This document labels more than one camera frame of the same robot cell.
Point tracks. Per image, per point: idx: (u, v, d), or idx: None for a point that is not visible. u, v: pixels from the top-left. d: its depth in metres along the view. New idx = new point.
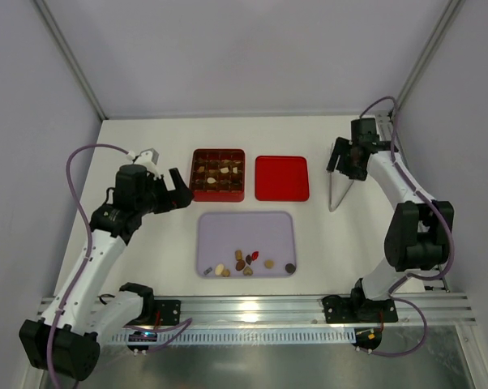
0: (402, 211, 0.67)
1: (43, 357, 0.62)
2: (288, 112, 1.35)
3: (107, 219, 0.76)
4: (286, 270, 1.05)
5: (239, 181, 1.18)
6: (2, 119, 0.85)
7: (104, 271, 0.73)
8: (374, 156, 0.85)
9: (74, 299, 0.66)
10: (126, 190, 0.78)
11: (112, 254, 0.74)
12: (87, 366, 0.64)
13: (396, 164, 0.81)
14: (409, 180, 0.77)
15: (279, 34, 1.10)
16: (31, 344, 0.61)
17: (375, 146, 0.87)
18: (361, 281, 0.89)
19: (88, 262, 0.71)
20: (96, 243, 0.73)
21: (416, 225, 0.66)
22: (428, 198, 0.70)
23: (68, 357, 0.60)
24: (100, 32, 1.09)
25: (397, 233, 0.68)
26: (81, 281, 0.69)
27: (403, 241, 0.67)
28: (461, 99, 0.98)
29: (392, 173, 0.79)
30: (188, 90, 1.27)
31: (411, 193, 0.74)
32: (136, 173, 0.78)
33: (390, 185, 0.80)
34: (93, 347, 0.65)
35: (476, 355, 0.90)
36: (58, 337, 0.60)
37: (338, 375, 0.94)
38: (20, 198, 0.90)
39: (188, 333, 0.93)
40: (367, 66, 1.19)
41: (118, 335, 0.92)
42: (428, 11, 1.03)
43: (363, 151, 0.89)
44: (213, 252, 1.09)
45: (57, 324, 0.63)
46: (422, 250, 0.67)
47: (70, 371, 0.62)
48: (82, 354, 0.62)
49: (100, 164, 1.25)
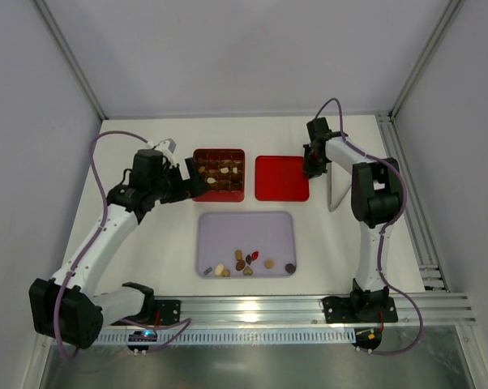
0: (356, 170, 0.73)
1: (48, 322, 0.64)
2: (289, 113, 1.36)
3: (122, 196, 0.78)
4: (286, 270, 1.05)
5: (239, 181, 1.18)
6: (2, 117, 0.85)
7: (115, 242, 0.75)
8: (327, 143, 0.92)
9: (85, 263, 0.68)
10: (144, 173, 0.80)
11: (126, 228, 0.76)
12: (90, 335, 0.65)
13: (347, 143, 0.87)
14: (359, 150, 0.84)
15: (279, 34, 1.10)
16: (37, 306, 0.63)
17: (328, 136, 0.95)
18: (357, 280, 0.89)
19: (102, 231, 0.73)
20: (109, 215, 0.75)
21: (370, 179, 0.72)
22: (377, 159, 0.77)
23: (72, 318, 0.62)
24: (100, 32, 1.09)
25: (357, 190, 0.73)
26: (92, 247, 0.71)
27: (364, 196, 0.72)
28: (461, 99, 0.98)
29: (346, 149, 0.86)
30: (188, 90, 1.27)
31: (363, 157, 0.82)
32: (154, 156, 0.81)
33: (347, 160, 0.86)
34: (97, 316, 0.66)
35: (476, 355, 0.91)
36: (66, 297, 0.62)
37: (338, 376, 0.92)
38: (20, 198, 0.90)
39: (188, 333, 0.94)
40: (366, 67, 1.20)
41: (118, 335, 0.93)
42: (427, 13, 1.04)
43: (320, 144, 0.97)
44: (213, 252, 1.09)
45: (68, 284, 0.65)
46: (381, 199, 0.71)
47: (73, 339, 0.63)
48: (87, 321, 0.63)
49: (100, 164, 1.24)
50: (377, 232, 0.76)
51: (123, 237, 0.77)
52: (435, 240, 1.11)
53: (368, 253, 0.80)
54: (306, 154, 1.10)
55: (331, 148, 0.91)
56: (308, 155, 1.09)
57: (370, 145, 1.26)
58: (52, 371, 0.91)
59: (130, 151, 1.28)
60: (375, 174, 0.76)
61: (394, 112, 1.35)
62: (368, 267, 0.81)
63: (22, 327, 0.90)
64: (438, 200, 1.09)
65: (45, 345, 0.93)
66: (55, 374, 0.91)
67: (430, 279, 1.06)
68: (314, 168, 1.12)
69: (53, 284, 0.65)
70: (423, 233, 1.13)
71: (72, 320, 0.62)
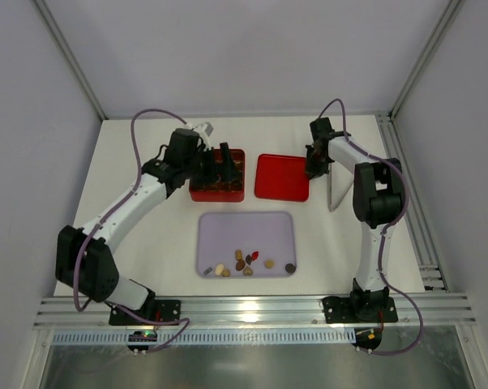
0: (358, 170, 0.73)
1: (70, 269, 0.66)
2: (288, 113, 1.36)
3: (157, 168, 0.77)
4: (286, 270, 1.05)
5: (240, 181, 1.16)
6: (2, 117, 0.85)
7: (143, 208, 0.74)
8: (330, 143, 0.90)
9: (113, 220, 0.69)
10: (178, 151, 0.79)
11: (155, 197, 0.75)
12: (104, 289, 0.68)
13: (350, 142, 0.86)
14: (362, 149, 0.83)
15: (279, 35, 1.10)
16: (62, 251, 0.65)
17: (331, 135, 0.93)
18: (357, 280, 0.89)
19: (133, 194, 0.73)
20: (142, 182, 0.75)
21: (373, 180, 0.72)
22: (379, 159, 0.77)
23: (92, 270, 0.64)
24: (100, 32, 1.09)
25: (359, 190, 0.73)
26: (122, 207, 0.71)
27: (366, 196, 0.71)
28: (461, 99, 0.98)
29: (348, 148, 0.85)
30: (188, 90, 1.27)
31: (366, 158, 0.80)
32: (191, 134, 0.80)
33: (349, 159, 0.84)
34: (113, 274, 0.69)
35: (476, 355, 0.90)
36: (92, 250, 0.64)
37: (338, 376, 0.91)
38: (20, 198, 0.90)
39: (188, 333, 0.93)
40: (367, 67, 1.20)
41: (118, 335, 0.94)
42: (427, 13, 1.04)
43: (323, 143, 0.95)
44: (213, 252, 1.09)
45: (93, 236, 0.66)
46: (384, 199, 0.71)
47: (89, 291, 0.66)
48: (104, 275, 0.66)
49: (101, 164, 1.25)
50: (378, 232, 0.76)
51: (152, 205, 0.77)
52: (436, 241, 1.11)
53: (369, 252, 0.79)
54: (309, 154, 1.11)
55: (333, 147, 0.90)
56: (310, 155, 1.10)
57: (370, 145, 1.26)
58: (51, 372, 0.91)
59: (130, 151, 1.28)
60: (378, 174, 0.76)
61: (394, 112, 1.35)
62: (369, 267, 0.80)
63: (21, 327, 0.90)
64: (438, 200, 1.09)
65: (45, 345, 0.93)
66: (54, 374, 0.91)
67: (430, 279, 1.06)
68: (317, 168, 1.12)
69: (81, 232, 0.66)
70: (423, 233, 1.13)
71: (93, 271, 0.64)
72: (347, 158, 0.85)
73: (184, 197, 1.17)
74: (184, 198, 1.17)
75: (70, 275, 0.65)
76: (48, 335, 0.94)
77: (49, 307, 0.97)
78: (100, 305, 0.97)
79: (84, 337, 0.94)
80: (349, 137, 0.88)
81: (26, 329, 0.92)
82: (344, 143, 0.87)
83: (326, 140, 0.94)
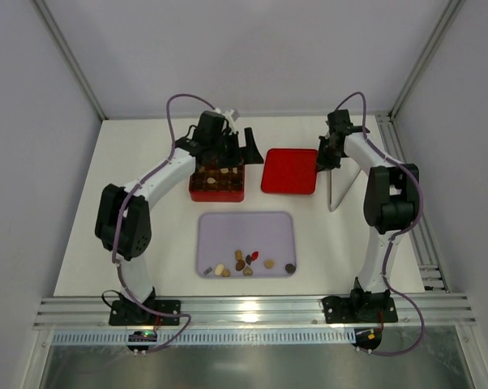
0: (373, 173, 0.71)
1: (109, 224, 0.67)
2: (288, 113, 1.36)
3: (189, 143, 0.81)
4: (286, 270, 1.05)
5: (239, 181, 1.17)
6: (2, 117, 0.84)
7: (174, 178, 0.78)
8: (348, 138, 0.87)
9: (151, 182, 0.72)
10: (207, 131, 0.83)
11: (186, 169, 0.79)
12: (139, 247, 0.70)
13: (368, 140, 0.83)
14: (378, 150, 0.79)
15: (279, 34, 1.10)
16: (104, 207, 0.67)
17: (349, 130, 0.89)
18: (359, 280, 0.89)
19: (167, 164, 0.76)
20: (176, 155, 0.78)
21: (387, 184, 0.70)
22: (395, 163, 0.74)
23: (132, 225, 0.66)
24: (100, 32, 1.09)
25: (371, 193, 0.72)
26: (158, 173, 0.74)
27: (378, 201, 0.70)
28: (461, 99, 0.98)
29: (365, 147, 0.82)
30: (188, 90, 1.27)
31: (382, 160, 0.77)
32: (219, 115, 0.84)
33: (365, 160, 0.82)
34: (147, 232, 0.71)
35: (476, 355, 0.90)
36: (134, 204, 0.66)
37: (338, 376, 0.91)
38: (19, 198, 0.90)
39: (188, 333, 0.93)
40: (366, 67, 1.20)
41: (118, 335, 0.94)
42: (427, 13, 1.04)
43: (340, 137, 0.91)
44: (213, 252, 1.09)
45: (134, 193, 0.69)
46: (397, 207, 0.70)
47: (126, 245, 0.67)
48: (140, 232, 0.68)
49: (101, 164, 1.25)
50: (385, 238, 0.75)
51: (180, 178, 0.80)
52: (435, 241, 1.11)
53: (374, 254, 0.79)
54: (321, 147, 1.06)
55: (350, 143, 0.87)
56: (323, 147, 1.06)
57: None
58: (51, 372, 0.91)
59: (131, 151, 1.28)
60: (393, 179, 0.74)
61: (394, 112, 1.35)
62: (372, 269, 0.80)
63: (21, 327, 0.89)
64: (438, 200, 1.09)
65: (45, 345, 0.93)
66: (54, 374, 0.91)
67: (430, 279, 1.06)
68: (328, 162, 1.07)
69: (122, 191, 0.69)
70: (423, 233, 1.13)
71: (132, 225, 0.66)
72: (362, 157, 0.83)
73: (184, 197, 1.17)
74: (184, 198, 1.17)
75: (110, 230, 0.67)
76: (48, 335, 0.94)
77: (48, 307, 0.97)
78: (100, 305, 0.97)
79: (84, 338, 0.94)
80: (368, 134, 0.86)
81: (26, 330, 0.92)
82: (361, 140, 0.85)
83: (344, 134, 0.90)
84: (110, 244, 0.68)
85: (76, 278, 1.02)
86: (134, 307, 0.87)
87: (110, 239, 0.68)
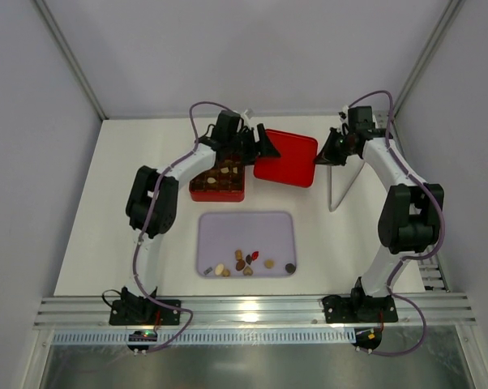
0: (393, 192, 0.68)
1: (140, 203, 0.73)
2: (288, 112, 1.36)
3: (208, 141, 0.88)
4: (286, 270, 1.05)
5: (239, 181, 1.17)
6: (3, 117, 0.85)
7: (197, 168, 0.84)
8: (369, 143, 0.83)
9: (181, 167, 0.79)
10: (224, 129, 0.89)
11: (206, 162, 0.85)
12: (165, 224, 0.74)
13: (390, 150, 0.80)
14: (402, 164, 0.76)
15: (280, 33, 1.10)
16: (137, 185, 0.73)
17: (371, 133, 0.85)
18: (360, 280, 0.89)
19: (192, 154, 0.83)
20: (199, 147, 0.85)
21: (408, 205, 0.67)
22: (418, 181, 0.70)
23: (164, 201, 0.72)
24: (100, 32, 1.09)
25: (389, 212, 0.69)
26: (186, 161, 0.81)
27: (396, 223, 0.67)
28: (461, 99, 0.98)
29: (387, 158, 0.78)
30: (187, 90, 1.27)
31: (404, 176, 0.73)
32: (234, 114, 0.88)
33: (386, 169, 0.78)
34: (175, 212, 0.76)
35: (476, 356, 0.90)
36: (166, 184, 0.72)
37: (338, 376, 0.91)
38: (20, 198, 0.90)
39: (188, 333, 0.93)
40: (367, 67, 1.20)
41: (118, 335, 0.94)
42: (427, 13, 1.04)
43: (359, 138, 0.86)
44: (213, 252, 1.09)
45: (165, 175, 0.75)
46: (415, 228, 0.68)
47: (154, 223, 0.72)
48: (169, 210, 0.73)
49: (101, 164, 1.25)
50: (396, 258, 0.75)
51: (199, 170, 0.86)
52: None
53: (379, 265, 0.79)
54: (331, 143, 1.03)
55: (370, 150, 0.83)
56: (331, 145, 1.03)
57: None
58: (51, 372, 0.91)
59: (130, 151, 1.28)
60: (414, 198, 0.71)
61: (394, 112, 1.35)
62: (377, 276, 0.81)
63: (21, 327, 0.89)
64: None
65: (45, 345, 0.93)
66: (54, 374, 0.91)
67: (430, 279, 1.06)
68: (334, 157, 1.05)
69: (155, 173, 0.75)
70: None
71: (163, 205, 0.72)
72: (382, 167, 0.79)
73: (183, 198, 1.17)
74: (184, 198, 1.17)
75: (139, 208, 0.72)
76: (48, 335, 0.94)
77: (49, 307, 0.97)
78: (100, 305, 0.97)
79: (84, 337, 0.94)
80: (391, 141, 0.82)
81: (26, 329, 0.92)
82: (384, 146, 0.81)
83: (364, 137, 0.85)
84: (139, 221, 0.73)
85: (76, 278, 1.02)
86: (134, 306, 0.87)
87: (139, 217, 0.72)
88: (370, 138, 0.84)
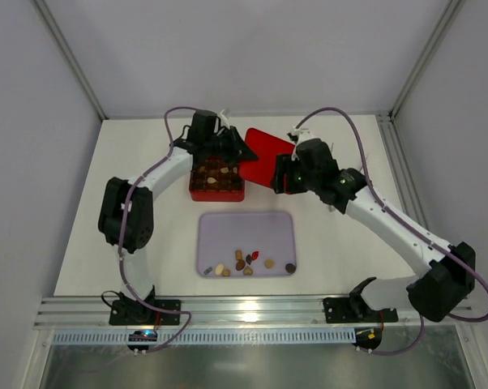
0: (432, 278, 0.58)
1: (113, 218, 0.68)
2: (289, 112, 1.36)
3: (184, 143, 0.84)
4: (286, 270, 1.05)
5: (240, 181, 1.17)
6: (2, 117, 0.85)
7: (173, 174, 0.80)
8: (354, 203, 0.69)
9: (153, 176, 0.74)
10: (201, 129, 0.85)
11: (182, 167, 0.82)
12: (142, 238, 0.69)
13: (387, 207, 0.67)
14: (413, 226, 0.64)
15: (280, 34, 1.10)
16: (107, 201, 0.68)
17: (345, 185, 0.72)
18: (359, 290, 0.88)
19: (167, 160, 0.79)
20: (174, 152, 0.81)
21: (449, 283, 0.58)
22: (447, 252, 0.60)
23: (136, 215, 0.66)
24: (100, 32, 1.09)
25: (430, 296, 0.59)
26: (159, 168, 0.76)
27: (442, 305, 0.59)
28: (461, 99, 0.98)
29: (391, 223, 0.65)
30: (188, 90, 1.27)
31: (425, 245, 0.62)
32: (209, 115, 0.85)
33: (391, 234, 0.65)
34: (151, 226, 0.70)
35: (476, 355, 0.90)
36: (138, 196, 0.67)
37: (338, 375, 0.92)
38: (19, 198, 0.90)
39: (187, 333, 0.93)
40: (367, 67, 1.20)
41: (118, 335, 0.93)
42: (427, 13, 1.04)
43: (336, 195, 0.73)
44: (214, 252, 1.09)
45: (137, 185, 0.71)
46: (454, 299, 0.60)
47: (131, 238, 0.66)
48: (146, 220, 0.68)
49: (101, 163, 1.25)
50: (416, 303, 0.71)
51: (177, 175, 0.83)
52: None
53: None
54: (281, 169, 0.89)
55: (358, 210, 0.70)
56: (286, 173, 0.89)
57: (370, 146, 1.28)
58: (52, 371, 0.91)
59: (131, 151, 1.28)
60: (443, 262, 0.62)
61: (394, 112, 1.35)
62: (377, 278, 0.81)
63: (21, 327, 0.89)
64: (439, 200, 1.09)
65: (45, 345, 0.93)
66: (55, 374, 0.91)
67: None
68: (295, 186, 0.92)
69: (126, 185, 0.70)
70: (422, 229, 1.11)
71: (136, 217, 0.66)
72: (387, 232, 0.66)
73: (161, 204, 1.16)
74: (160, 207, 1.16)
75: (113, 224, 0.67)
76: (48, 335, 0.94)
77: (49, 307, 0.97)
78: (100, 305, 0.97)
79: (83, 337, 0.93)
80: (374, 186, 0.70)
81: (27, 329, 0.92)
82: (370, 199, 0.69)
83: (344, 198, 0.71)
84: (114, 237, 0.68)
85: (76, 278, 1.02)
86: (134, 305, 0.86)
87: (115, 233, 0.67)
88: (353, 196, 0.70)
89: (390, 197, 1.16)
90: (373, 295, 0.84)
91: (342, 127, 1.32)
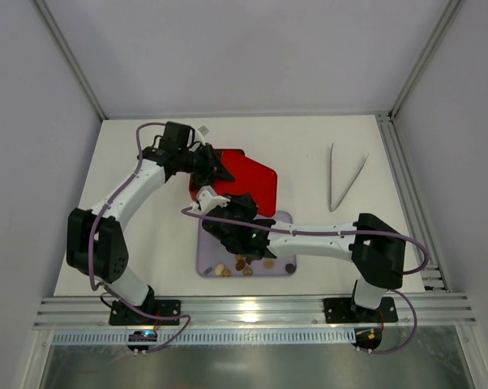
0: (360, 258, 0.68)
1: (81, 250, 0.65)
2: (289, 112, 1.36)
3: (155, 153, 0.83)
4: (286, 270, 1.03)
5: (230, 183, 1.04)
6: (2, 118, 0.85)
7: (147, 190, 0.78)
8: (272, 246, 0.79)
9: (120, 200, 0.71)
10: (173, 139, 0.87)
11: (155, 179, 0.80)
12: (115, 269, 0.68)
13: (293, 231, 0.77)
14: (318, 231, 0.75)
15: (280, 35, 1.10)
16: (72, 234, 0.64)
17: (258, 237, 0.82)
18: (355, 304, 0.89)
19: (135, 177, 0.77)
20: (142, 168, 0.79)
21: (374, 250, 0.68)
22: (355, 232, 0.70)
23: (105, 248, 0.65)
24: (100, 32, 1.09)
25: (374, 271, 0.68)
26: (126, 190, 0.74)
27: (388, 270, 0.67)
28: (461, 99, 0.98)
29: (304, 241, 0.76)
30: (188, 91, 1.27)
31: (338, 237, 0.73)
32: (182, 126, 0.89)
33: (312, 248, 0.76)
34: (124, 254, 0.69)
35: (476, 355, 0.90)
36: (104, 228, 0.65)
37: (338, 376, 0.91)
38: (19, 198, 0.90)
39: (188, 333, 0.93)
40: (367, 67, 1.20)
41: (118, 335, 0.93)
42: (427, 13, 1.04)
43: (259, 250, 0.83)
44: (213, 252, 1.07)
45: (103, 215, 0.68)
46: (395, 256, 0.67)
47: (104, 270, 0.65)
48: (117, 251, 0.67)
49: (100, 163, 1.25)
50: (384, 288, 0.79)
51: (152, 190, 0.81)
52: (434, 238, 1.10)
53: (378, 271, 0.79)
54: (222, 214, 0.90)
55: (280, 249, 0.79)
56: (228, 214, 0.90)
57: (370, 146, 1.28)
58: (51, 372, 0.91)
59: (130, 151, 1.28)
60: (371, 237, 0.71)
61: (394, 112, 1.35)
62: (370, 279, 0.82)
63: (21, 327, 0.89)
64: (438, 200, 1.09)
65: (45, 345, 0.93)
66: (54, 374, 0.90)
67: (430, 279, 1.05)
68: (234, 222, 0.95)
69: (90, 214, 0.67)
70: (422, 231, 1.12)
71: (105, 250, 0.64)
72: (313, 249, 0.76)
73: (140, 220, 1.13)
74: (138, 226, 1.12)
75: (83, 257, 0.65)
76: (48, 335, 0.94)
77: (48, 308, 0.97)
78: (100, 305, 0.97)
79: (84, 338, 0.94)
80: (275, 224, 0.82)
81: (26, 329, 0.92)
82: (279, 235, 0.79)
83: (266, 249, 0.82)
84: (86, 271, 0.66)
85: (76, 279, 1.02)
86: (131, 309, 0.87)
87: (85, 266, 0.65)
88: (267, 240, 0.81)
89: (391, 196, 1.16)
90: (362, 297, 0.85)
91: (342, 127, 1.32)
